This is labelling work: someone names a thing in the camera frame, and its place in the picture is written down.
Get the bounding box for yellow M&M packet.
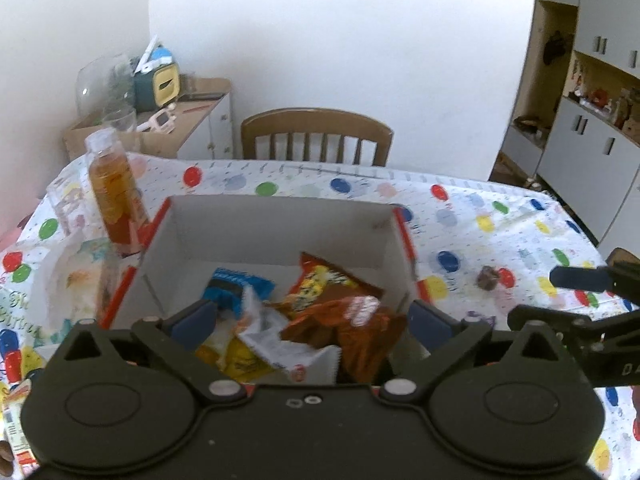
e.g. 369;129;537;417
195;332;274;382

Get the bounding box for blue snack packet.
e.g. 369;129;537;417
202;268;274;320

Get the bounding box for red Oreo packet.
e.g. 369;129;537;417
281;296;407;384

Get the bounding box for white red sausage packet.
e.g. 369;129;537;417
235;285;342;386

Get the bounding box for large orange chips bag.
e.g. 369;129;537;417
276;252;385;318

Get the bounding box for small brown chocolate cube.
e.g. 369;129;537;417
476;266;500;292

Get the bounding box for balloon pattern tablecloth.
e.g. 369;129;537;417
1;155;639;479

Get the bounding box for red white cardboard box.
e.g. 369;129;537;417
102;195;425;328

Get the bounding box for white wet wipes pack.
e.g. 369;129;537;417
28;235;120;342

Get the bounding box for orange juice bottle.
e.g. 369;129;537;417
85;128;150;256

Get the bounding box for white side cabinet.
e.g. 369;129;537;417
119;78;234;160

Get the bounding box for pink white timer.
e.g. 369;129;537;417
136;108;176;134

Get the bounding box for clear drinking glass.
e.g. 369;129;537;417
102;106;138;133

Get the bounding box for wooden chair far side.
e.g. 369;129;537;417
241;107;394;167

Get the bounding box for yellow teal tissue box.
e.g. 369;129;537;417
134;46;180;113

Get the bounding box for clear glass bowl vase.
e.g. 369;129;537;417
75;53;134;118

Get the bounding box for grey wall cupboard unit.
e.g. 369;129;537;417
498;0;639;255

